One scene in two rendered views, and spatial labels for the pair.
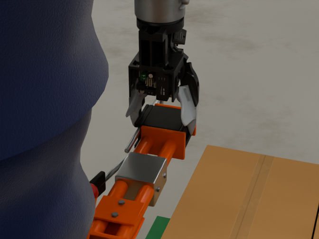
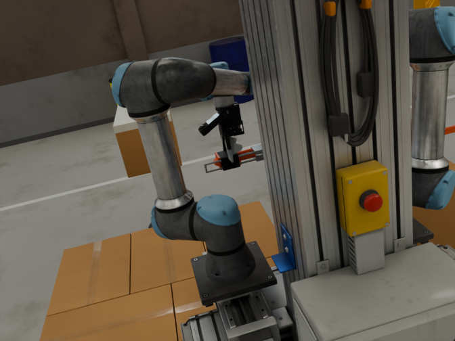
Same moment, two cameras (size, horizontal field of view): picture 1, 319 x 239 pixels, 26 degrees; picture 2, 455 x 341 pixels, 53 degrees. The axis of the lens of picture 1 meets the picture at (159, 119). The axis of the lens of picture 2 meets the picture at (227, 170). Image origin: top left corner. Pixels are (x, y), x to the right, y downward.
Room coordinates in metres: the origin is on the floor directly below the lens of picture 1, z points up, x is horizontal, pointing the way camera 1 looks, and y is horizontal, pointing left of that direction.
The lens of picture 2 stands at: (1.67, 1.47, 1.86)
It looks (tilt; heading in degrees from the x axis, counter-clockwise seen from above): 23 degrees down; 245
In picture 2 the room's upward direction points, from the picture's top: 11 degrees counter-clockwise
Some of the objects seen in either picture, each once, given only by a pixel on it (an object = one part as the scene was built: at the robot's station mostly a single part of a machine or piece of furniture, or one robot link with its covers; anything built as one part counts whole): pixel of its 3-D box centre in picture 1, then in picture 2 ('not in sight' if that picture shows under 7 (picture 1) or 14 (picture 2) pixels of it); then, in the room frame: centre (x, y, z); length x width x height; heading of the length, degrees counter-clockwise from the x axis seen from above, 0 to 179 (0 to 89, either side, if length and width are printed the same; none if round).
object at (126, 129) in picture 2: not in sight; (148, 134); (0.75, -1.84, 0.82); 0.60 x 0.40 x 0.40; 70
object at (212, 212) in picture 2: not in sight; (218, 220); (1.24, 0.39, 1.20); 0.13 x 0.12 x 0.14; 129
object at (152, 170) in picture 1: (141, 178); (261, 151); (0.85, 0.03, 1.19); 0.07 x 0.07 x 0.04; 74
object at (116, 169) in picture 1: (128, 142); (244, 159); (0.94, 0.05, 1.20); 0.31 x 0.03 x 0.05; 164
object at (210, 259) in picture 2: not in sight; (227, 254); (1.23, 0.40, 1.09); 0.15 x 0.15 x 0.10
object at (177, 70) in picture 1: (158, 55); (229, 120); (0.95, 0.00, 1.35); 0.09 x 0.08 x 0.12; 164
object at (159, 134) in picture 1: (169, 130); (227, 158); (0.98, -0.02, 1.20); 0.08 x 0.07 x 0.05; 164
